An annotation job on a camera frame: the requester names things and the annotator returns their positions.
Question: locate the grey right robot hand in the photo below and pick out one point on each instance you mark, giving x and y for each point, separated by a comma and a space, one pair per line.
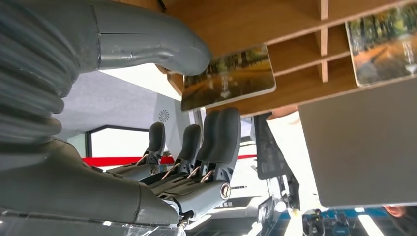
65, 189

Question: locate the person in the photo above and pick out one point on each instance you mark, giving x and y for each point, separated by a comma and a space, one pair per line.
303, 156

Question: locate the red barrier strip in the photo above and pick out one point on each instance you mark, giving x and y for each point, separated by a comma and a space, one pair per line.
114, 160

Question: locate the white counter black base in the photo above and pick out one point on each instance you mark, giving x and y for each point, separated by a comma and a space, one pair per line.
117, 143

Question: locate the grey kiosk stand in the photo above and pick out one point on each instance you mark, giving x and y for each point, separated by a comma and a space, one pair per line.
169, 104

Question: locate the wooden compartment organizer box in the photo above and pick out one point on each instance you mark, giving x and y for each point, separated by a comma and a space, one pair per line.
293, 19

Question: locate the grey laptop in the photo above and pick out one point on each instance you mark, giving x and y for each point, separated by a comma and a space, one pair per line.
358, 146

